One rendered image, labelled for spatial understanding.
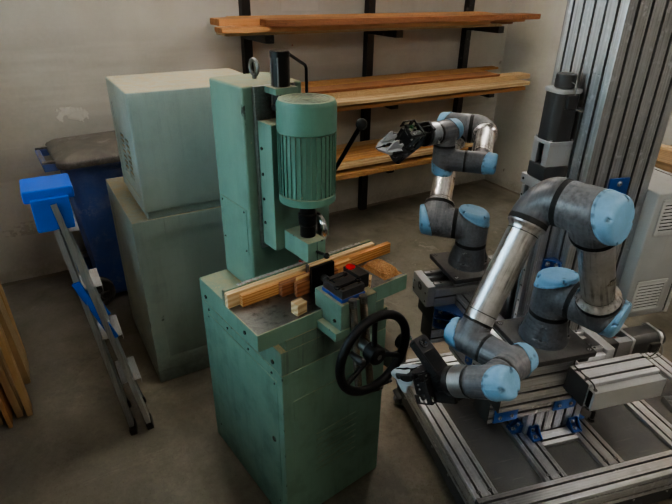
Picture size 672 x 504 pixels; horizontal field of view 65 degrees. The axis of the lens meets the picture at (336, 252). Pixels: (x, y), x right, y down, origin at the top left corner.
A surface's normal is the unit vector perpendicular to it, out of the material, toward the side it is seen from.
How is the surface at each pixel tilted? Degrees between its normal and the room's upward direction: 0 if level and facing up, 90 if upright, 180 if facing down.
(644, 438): 0
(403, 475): 0
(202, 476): 0
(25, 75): 90
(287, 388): 90
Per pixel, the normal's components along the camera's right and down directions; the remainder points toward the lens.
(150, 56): 0.50, 0.40
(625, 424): 0.01, -0.89
